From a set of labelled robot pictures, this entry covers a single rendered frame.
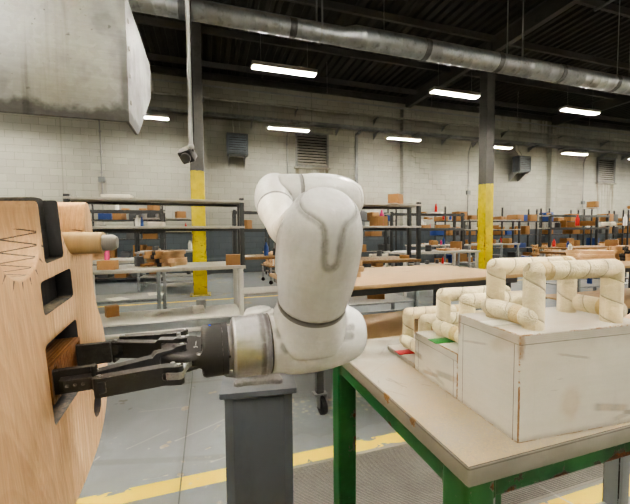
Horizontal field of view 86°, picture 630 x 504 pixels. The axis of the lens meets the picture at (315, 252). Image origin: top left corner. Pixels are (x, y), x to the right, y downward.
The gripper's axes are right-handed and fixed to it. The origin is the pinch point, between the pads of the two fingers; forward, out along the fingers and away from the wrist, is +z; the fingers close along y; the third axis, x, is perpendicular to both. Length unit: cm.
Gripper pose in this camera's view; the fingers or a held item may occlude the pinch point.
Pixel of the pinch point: (68, 367)
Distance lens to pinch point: 56.6
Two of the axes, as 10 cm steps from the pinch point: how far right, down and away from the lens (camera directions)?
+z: -9.5, 0.4, -3.0
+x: 0.0, -9.9, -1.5
